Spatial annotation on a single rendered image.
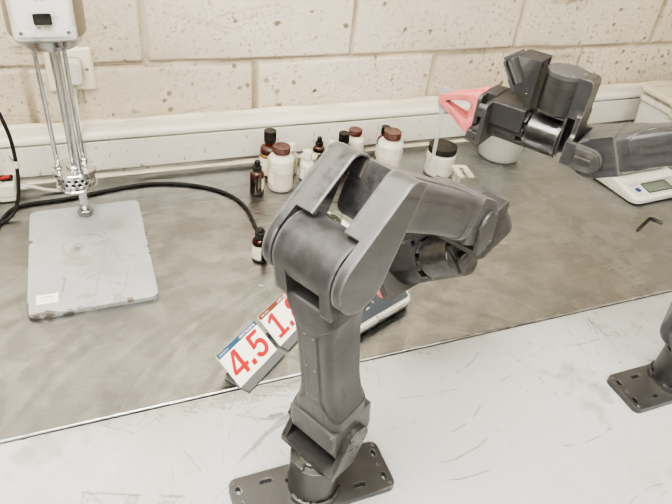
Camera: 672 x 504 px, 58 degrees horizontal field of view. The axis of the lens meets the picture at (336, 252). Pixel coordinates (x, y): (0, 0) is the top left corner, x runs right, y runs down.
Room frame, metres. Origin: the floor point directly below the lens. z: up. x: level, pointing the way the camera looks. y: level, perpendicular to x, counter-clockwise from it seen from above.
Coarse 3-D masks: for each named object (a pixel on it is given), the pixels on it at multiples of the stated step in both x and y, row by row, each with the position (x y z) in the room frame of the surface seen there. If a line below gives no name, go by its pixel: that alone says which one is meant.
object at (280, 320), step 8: (280, 304) 0.72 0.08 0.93; (288, 304) 0.73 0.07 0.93; (272, 312) 0.70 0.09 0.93; (280, 312) 0.71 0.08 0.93; (288, 312) 0.71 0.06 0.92; (264, 320) 0.68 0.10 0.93; (272, 320) 0.69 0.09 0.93; (280, 320) 0.69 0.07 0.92; (288, 320) 0.70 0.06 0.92; (272, 328) 0.67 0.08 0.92; (280, 328) 0.68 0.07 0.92; (288, 328) 0.69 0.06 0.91; (280, 336) 0.67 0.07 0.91
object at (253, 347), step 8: (256, 328) 0.66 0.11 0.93; (248, 336) 0.64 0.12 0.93; (256, 336) 0.65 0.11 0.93; (264, 336) 0.65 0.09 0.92; (240, 344) 0.62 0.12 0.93; (248, 344) 0.63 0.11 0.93; (256, 344) 0.64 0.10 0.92; (264, 344) 0.64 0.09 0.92; (232, 352) 0.60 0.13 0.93; (240, 352) 0.61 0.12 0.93; (248, 352) 0.62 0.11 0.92; (256, 352) 0.63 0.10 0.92; (264, 352) 0.63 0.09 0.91; (224, 360) 0.59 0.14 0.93; (232, 360) 0.59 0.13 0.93; (240, 360) 0.60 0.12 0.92; (248, 360) 0.61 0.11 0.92; (256, 360) 0.61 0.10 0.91; (232, 368) 0.58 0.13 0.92; (240, 368) 0.59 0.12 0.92; (248, 368) 0.60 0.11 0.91; (240, 376) 0.58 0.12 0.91
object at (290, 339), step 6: (258, 318) 0.68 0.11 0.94; (264, 324) 0.67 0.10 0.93; (270, 330) 0.67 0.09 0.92; (294, 330) 0.69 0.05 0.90; (270, 336) 0.67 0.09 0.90; (288, 336) 0.68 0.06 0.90; (294, 336) 0.68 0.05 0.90; (276, 342) 0.66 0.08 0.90; (282, 342) 0.66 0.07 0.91; (288, 342) 0.67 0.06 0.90; (294, 342) 0.67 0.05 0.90; (288, 348) 0.65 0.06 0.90
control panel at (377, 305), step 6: (402, 294) 0.78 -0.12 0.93; (372, 300) 0.75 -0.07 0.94; (378, 300) 0.75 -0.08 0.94; (384, 300) 0.75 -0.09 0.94; (390, 300) 0.76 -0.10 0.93; (396, 300) 0.76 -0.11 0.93; (366, 306) 0.73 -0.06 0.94; (372, 306) 0.74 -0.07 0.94; (378, 306) 0.74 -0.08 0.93; (384, 306) 0.74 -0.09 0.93; (390, 306) 0.75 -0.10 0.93; (366, 312) 0.72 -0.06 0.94; (372, 312) 0.73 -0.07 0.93; (378, 312) 0.73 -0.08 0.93; (366, 318) 0.71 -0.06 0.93
